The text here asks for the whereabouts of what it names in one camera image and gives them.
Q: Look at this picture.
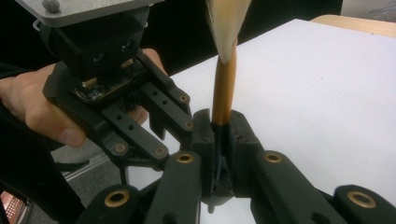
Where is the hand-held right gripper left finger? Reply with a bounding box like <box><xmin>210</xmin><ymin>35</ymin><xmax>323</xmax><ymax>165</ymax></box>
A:
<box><xmin>191</xmin><ymin>107</ymin><xmax>217</xmax><ymax>199</ymax></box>

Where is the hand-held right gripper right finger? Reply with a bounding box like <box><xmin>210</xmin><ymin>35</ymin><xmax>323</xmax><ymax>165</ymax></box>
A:
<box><xmin>228</xmin><ymin>109</ymin><xmax>266</xmax><ymax>199</ymax></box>

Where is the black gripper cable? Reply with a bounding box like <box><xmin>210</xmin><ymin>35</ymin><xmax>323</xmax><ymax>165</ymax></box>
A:
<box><xmin>54</xmin><ymin>159</ymin><xmax>92</xmax><ymax>173</ymax></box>

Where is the aluminium floor rail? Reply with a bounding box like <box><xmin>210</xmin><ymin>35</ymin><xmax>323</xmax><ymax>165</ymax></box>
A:
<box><xmin>62</xmin><ymin>151</ymin><xmax>110</xmax><ymax>183</ymax></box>

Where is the red mesh item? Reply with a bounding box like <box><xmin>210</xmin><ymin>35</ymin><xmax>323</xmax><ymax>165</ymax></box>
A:
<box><xmin>0</xmin><ymin>189</ymin><xmax>32</xmax><ymax>224</ymax></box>

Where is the thin dark-handled makeup brush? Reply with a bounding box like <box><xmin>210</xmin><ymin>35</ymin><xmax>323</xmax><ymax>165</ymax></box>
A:
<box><xmin>205</xmin><ymin>0</ymin><xmax>252</xmax><ymax>188</ymax></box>

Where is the white table sheet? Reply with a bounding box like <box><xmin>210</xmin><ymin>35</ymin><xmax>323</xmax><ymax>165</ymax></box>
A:
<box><xmin>125</xmin><ymin>18</ymin><xmax>396</xmax><ymax>224</ymax></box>

